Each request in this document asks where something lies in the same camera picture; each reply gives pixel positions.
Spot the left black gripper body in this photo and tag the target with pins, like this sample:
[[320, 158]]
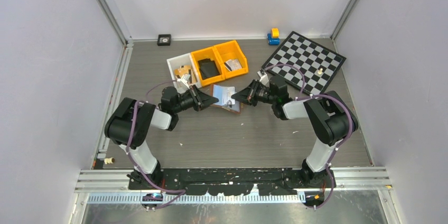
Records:
[[185, 102]]

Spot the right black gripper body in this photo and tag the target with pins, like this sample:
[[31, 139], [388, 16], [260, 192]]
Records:
[[265, 95]]

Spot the brown leather card holder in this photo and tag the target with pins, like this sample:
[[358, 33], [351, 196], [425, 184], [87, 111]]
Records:
[[225, 101]]

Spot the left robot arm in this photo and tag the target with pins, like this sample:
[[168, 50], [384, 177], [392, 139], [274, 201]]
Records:
[[129, 124]]

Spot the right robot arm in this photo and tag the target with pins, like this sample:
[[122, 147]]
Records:
[[331, 120]]

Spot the cards in yellow bin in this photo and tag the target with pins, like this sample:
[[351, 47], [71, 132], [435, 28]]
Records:
[[233, 65]]

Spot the yellow bin with cards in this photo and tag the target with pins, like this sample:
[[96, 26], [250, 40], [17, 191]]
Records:
[[231, 50]]

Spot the black wallet in bin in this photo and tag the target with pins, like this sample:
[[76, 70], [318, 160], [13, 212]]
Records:
[[208, 69]]

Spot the brown items in white bin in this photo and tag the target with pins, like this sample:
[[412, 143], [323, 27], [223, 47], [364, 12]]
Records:
[[184, 70]]

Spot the white plastic bin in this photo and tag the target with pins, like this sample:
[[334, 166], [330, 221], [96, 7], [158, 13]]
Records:
[[181, 65]]

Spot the yellow bin with black item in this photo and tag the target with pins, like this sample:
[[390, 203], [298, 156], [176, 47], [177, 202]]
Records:
[[208, 53]]

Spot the black and white chessboard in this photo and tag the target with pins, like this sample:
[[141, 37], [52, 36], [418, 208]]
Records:
[[298, 59]]

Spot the blue and yellow toy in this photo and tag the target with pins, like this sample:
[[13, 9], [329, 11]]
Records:
[[273, 37]]

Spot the small black square box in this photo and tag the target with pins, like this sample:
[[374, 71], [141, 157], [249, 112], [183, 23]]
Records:
[[164, 40]]

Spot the small cream peg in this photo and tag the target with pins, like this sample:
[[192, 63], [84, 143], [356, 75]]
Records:
[[109, 160]]

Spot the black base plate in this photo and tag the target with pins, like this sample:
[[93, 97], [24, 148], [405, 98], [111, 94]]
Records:
[[231, 181]]

